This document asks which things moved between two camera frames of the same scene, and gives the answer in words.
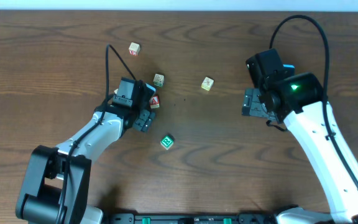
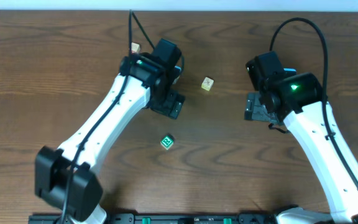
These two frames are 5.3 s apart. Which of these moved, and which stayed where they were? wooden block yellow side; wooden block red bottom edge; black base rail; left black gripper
Moved: left black gripper
Stayed: wooden block red bottom edge; black base rail; wooden block yellow side
